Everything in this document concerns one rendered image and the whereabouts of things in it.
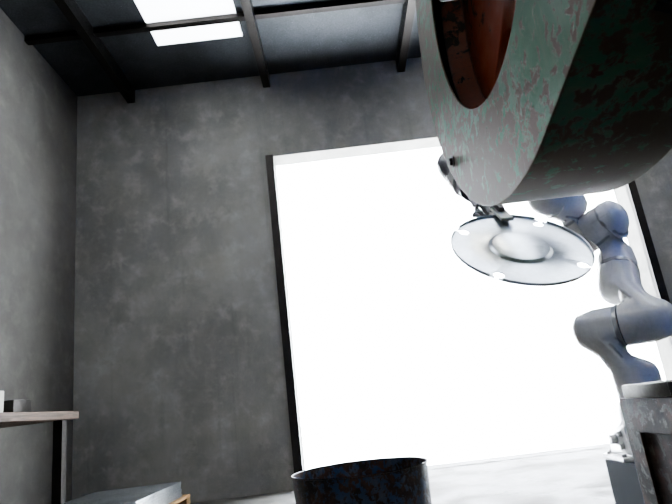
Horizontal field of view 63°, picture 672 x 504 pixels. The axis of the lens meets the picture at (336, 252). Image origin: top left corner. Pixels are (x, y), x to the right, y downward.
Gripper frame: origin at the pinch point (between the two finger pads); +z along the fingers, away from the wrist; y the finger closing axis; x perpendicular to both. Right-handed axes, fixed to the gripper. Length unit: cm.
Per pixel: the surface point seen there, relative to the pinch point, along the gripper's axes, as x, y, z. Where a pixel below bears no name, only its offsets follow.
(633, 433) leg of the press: 3, -16, 52
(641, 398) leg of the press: 3, -8, 52
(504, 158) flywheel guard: -20, 29, 38
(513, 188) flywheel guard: -20, 26, 42
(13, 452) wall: -259, -277, -213
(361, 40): 62, -31, -486
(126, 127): -194, -114, -504
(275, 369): -57, -296, -295
